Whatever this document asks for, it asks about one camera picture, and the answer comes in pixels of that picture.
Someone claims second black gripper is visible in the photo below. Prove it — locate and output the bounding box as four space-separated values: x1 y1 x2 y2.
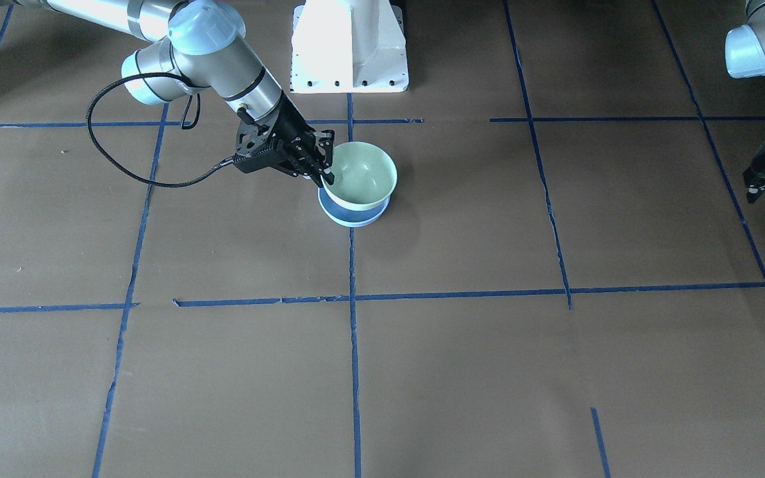
232 110 336 187

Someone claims green bowl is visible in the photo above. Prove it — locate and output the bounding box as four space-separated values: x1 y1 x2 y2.
323 141 398 211

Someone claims blue bowl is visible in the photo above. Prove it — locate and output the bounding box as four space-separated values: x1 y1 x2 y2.
317 189 390 228

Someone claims second grey blue robot arm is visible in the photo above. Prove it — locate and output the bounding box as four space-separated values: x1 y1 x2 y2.
23 1 335 187

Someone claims white pedestal base plate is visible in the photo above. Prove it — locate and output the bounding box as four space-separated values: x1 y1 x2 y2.
290 1 410 94

